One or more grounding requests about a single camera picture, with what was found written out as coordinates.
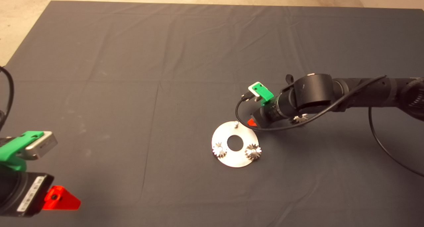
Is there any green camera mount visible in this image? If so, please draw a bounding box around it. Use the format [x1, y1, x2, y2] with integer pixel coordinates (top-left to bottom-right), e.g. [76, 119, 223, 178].
[0, 131, 45, 171]
[252, 82, 275, 107]

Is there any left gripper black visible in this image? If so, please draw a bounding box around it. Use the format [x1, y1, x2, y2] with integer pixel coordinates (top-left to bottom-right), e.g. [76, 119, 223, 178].
[0, 170, 81, 217]

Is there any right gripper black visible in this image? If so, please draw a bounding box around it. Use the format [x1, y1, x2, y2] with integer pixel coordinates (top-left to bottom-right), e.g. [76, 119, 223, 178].
[247, 103, 282, 128]

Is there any left green camera mount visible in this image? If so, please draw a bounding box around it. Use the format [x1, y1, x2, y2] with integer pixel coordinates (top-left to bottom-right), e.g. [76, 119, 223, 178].
[0, 131, 45, 171]

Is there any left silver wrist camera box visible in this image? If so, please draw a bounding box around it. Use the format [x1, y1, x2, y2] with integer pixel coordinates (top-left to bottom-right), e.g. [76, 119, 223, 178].
[23, 131, 58, 160]

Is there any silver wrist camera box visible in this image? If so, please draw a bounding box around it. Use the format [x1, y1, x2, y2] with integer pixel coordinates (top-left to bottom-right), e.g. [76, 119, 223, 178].
[248, 82, 264, 102]
[23, 131, 58, 160]

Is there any round metal plate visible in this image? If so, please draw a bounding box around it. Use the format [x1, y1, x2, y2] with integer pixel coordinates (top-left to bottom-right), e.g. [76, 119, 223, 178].
[211, 120, 259, 168]

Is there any small shiny steel gear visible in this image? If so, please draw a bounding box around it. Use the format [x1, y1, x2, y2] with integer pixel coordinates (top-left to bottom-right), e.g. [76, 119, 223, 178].
[245, 143, 262, 160]
[212, 142, 228, 159]

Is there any dark grey table cloth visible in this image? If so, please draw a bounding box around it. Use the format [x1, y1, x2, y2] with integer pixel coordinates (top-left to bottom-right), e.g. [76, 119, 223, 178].
[0, 1, 424, 227]

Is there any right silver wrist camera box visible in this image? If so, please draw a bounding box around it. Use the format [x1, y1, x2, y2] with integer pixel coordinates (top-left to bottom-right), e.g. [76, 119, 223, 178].
[248, 82, 264, 102]

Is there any larger steel gear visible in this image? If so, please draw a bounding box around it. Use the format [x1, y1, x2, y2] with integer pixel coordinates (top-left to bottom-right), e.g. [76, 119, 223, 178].
[291, 113, 309, 125]

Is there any right green camera mount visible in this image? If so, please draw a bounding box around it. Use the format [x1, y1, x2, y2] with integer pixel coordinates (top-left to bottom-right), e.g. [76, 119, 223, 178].
[252, 82, 275, 107]

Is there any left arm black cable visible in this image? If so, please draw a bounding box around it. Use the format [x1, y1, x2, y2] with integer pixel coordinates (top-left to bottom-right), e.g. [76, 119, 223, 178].
[0, 66, 14, 131]

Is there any right camera black cable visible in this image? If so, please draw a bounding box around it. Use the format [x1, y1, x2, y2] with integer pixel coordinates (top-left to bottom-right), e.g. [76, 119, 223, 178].
[235, 75, 424, 178]

